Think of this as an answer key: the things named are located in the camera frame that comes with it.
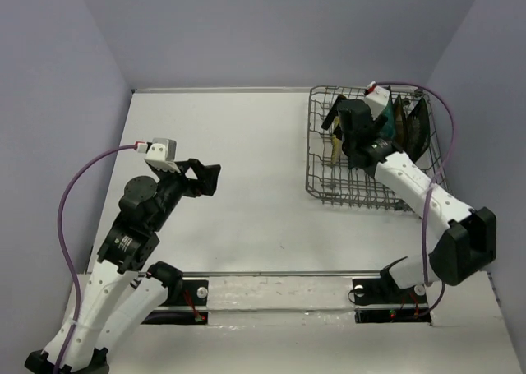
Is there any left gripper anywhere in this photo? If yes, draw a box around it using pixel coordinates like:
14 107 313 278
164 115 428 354
150 157 222 229

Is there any teal square plate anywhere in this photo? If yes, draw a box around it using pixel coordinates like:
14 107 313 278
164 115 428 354
381 99 397 140

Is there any yellow square plate black rim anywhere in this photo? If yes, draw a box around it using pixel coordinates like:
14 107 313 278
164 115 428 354
393 95 408 147

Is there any black floral plate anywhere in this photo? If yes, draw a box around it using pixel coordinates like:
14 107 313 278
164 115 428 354
405 98 431 163

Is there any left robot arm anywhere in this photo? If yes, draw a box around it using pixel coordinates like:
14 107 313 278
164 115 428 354
25 159 221 373

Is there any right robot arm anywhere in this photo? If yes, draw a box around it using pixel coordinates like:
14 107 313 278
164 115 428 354
322 96 497 302

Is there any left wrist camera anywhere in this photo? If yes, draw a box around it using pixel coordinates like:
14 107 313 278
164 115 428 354
145 138 180 173

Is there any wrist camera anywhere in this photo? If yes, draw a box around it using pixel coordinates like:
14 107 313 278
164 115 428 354
145 138 180 173
363 81 390 119

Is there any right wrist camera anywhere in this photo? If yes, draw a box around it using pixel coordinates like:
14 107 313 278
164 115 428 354
363 81 390 119

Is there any grey wire dish rack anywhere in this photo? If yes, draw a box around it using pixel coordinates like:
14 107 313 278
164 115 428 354
305 85 441 212

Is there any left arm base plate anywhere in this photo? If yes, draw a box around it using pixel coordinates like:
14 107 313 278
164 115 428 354
142 279 209 326

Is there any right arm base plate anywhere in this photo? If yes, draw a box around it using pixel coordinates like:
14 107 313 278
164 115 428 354
348 278 431 325

